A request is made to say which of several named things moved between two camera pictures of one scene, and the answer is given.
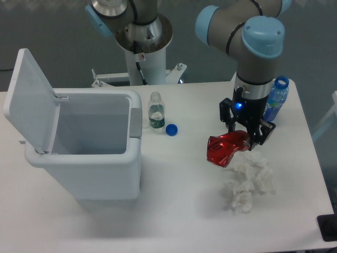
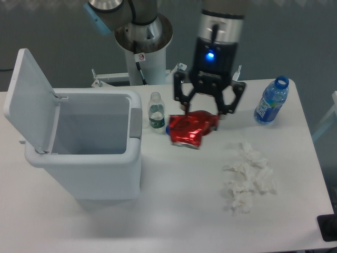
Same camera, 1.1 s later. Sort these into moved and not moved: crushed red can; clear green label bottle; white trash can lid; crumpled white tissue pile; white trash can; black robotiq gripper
Moved: crushed red can; black robotiq gripper
Not moved: white trash can lid; white trash can; clear green label bottle; crumpled white tissue pile
